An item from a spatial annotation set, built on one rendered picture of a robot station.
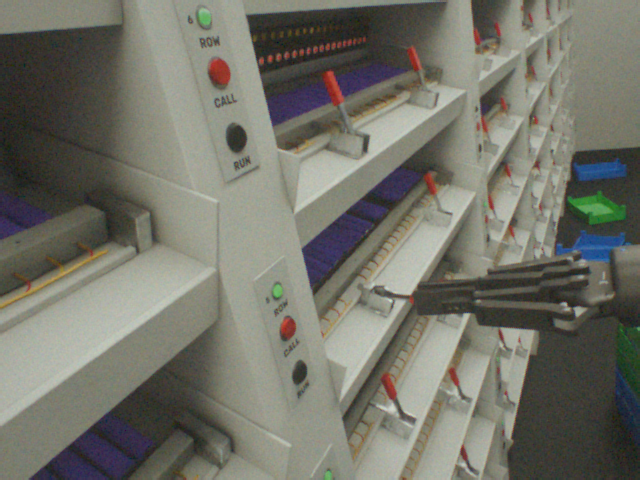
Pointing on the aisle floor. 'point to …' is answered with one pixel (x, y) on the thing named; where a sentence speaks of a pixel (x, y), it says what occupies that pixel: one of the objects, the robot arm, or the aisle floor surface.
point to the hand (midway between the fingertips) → (446, 297)
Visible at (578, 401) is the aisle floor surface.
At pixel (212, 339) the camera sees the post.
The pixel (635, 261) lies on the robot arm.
